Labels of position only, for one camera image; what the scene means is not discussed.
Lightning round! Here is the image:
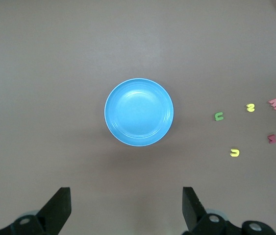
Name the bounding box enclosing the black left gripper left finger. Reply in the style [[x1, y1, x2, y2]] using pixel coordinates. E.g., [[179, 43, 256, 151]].
[[0, 187, 72, 235]]

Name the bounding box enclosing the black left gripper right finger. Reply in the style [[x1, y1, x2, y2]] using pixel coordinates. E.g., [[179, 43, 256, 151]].
[[181, 187, 276, 235]]

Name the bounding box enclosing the blue plate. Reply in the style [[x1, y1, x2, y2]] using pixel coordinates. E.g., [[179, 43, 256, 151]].
[[104, 78, 175, 147]]

